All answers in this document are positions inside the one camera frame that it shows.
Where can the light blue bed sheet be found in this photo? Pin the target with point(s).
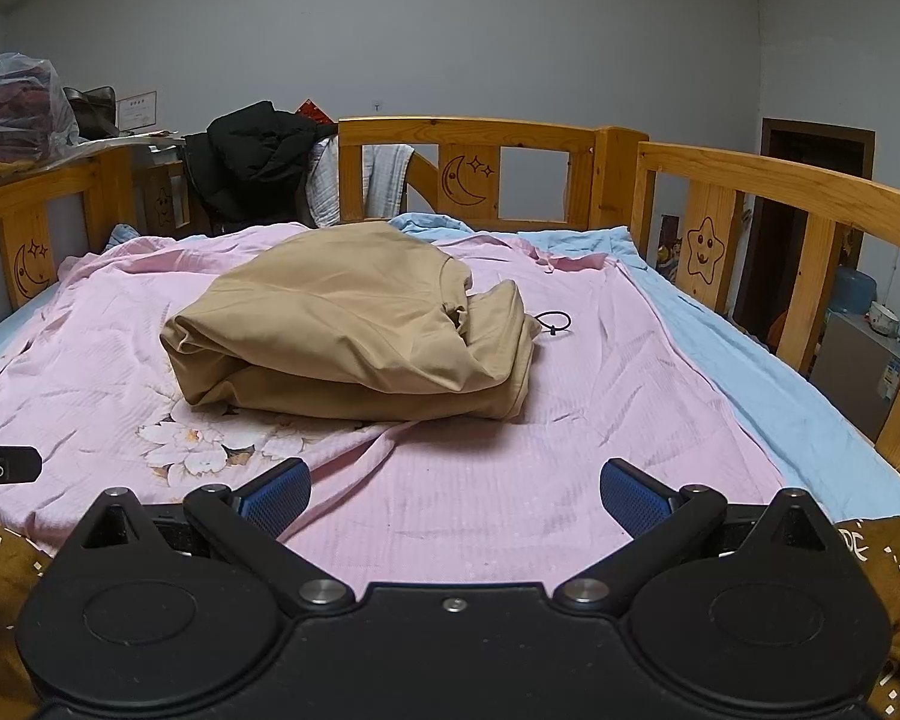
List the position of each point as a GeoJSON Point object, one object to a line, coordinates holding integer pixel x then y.
{"type": "Point", "coordinates": [757, 390]}

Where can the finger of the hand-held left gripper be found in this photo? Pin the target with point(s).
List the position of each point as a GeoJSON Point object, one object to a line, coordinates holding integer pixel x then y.
{"type": "Point", "coordinates": [15, 463]}

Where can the dark brown bag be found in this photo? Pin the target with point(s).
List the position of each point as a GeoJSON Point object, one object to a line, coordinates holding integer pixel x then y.
{"type": "Point", "coordinates": [90, 112]}

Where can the brown printed blanket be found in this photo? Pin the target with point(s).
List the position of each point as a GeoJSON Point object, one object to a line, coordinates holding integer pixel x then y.
{"type": "Point", "coordinates": [0, 577]}

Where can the white paper sheets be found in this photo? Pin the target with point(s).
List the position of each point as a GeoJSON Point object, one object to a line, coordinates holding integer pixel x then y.
{"type": "Point", "coordinates": [131, 139]}

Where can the wooden bed frame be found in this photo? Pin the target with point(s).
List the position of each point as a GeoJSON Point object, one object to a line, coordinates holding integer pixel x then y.
{"type": "Point", "coordinates": [757, 165]}

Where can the tan hooded jacket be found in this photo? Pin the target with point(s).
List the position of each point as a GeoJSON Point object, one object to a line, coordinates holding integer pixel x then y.
{"type": "Point", "coordinates": [330, 315]}

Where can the white appliance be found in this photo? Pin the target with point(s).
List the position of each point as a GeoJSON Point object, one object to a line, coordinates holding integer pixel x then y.
{"type": "Point", "coordinates": [855, 367]}

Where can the blue water bottle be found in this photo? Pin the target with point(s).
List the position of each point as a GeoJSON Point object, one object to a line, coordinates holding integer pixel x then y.
{"type": "Point", "coordinates": [853, 292]}

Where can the framed wall certificate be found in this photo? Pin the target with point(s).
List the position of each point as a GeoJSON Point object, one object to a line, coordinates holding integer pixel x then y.
{"type": "Point", "coordinates": [136, 111]}

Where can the grey towel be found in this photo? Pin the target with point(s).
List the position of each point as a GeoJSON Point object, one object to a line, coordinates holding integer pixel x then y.
{"type": "Point", "coordinates": [386, 180]}

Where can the dark wooden door frame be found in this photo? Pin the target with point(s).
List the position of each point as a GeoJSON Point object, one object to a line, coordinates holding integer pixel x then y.
{"type": "Point", "coordinates": [754, 240]}

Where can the red paper item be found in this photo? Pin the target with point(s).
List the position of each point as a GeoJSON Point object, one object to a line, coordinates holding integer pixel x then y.
{"type": "Point", "coordinates": [315, 111]}

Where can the white bowl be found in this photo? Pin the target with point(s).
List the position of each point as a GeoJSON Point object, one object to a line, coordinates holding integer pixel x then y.
{"type": "Point", "coordinates": [885, 321]}

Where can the pink floral bed sheet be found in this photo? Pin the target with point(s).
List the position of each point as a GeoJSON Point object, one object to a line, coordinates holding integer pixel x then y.
{"type": "Point", "coordinates": [495, 465]}

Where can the black puffer jacket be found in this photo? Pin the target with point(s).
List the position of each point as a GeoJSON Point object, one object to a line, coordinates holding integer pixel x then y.
{"type": "Point", "coordinates": [247, 157]}

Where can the clear plastic bag of clothes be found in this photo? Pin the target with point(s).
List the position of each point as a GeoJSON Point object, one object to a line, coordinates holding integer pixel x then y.
{"type": "Point", "coordinates": [15, 112]}

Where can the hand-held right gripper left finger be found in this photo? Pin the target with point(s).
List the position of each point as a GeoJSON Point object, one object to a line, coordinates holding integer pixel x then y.
{"type": "Point", "coordinates": [274, 499]}

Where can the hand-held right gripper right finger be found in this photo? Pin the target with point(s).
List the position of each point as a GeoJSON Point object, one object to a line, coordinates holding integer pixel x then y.
{"type": "Point", "coordinates": [634, 499]}

